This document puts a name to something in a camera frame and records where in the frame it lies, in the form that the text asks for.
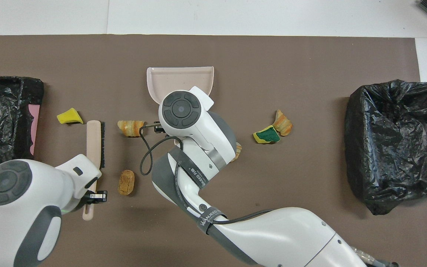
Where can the beige plastic dustpan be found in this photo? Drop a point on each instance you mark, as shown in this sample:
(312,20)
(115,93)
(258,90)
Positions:
(180,79)

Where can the black bag lined bin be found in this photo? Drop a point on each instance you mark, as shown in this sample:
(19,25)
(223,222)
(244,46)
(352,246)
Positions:
(395,148)

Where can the yellow sponge wedge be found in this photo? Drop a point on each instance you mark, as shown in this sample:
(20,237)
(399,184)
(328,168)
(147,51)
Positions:
(69,116)

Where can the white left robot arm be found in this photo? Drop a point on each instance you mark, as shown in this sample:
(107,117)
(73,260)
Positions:
(13,207)

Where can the brown table mat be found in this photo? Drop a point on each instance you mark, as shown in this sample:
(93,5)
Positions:
(272,66)

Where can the toy croissant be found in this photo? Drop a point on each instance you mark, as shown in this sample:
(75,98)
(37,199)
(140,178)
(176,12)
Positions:
(284,124)
(238,150)
(130,128)

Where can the brown bread roll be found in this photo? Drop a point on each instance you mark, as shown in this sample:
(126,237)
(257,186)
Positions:
(126,182)

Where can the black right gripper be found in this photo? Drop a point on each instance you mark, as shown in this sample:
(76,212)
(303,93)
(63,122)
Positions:
(159,129)

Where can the pink plastic bin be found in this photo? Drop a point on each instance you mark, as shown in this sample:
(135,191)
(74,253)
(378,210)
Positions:
(34,122)

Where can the green and yellow sponge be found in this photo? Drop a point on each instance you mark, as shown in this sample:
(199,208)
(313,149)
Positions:
(267,135)

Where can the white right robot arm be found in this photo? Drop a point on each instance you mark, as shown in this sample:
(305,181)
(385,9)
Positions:
(291,237)

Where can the beige brush black bristles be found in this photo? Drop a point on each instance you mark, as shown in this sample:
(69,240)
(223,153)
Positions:
(94,141)

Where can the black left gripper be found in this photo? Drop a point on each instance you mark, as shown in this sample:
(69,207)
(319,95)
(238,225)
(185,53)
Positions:
(98,198)

